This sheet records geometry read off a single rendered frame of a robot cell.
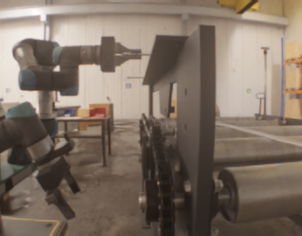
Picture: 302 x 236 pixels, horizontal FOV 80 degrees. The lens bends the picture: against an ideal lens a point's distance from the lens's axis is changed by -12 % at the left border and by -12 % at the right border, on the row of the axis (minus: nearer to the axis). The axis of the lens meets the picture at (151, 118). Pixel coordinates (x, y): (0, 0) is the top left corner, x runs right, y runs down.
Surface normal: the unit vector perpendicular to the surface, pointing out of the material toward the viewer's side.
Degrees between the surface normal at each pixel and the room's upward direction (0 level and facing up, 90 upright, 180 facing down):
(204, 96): 90
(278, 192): 65
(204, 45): 90
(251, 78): 90
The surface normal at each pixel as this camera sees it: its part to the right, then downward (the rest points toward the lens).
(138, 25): 0.07, 0.09
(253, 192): 0.06, -0.44
